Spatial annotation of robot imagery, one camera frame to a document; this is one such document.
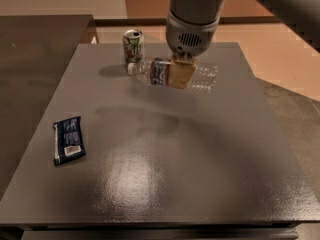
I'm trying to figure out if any green white soda can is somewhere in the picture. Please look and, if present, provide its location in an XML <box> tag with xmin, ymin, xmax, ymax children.
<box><xmin>123</xmin><ymin>29</ymin><xmax>144</xmax><ymax>64</ymax></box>

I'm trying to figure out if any clear plastic water bottle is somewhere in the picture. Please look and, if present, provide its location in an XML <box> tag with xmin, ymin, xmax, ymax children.
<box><xmin>127</xmin><ymin>57</ymin><xmax>218</xmax><ymax>93</ymax></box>

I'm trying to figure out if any dark blue snack wrapper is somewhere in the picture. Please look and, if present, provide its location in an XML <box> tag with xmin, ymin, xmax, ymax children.
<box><xmin>53</xmin><ymin>116</ymin><xmax>86</xmax><ymax>166</ymax></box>

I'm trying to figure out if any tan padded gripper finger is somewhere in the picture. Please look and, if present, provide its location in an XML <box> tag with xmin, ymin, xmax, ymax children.
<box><xmin>169</xmin><ymin>54</ymin><xmax>195</xmax><ymax>89</ymax></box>

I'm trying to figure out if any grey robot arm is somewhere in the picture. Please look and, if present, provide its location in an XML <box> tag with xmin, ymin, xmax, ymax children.
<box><xmin>166</xmin><ymin>0</ymin><xmax>320</xmax><ymax>97</ymax></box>

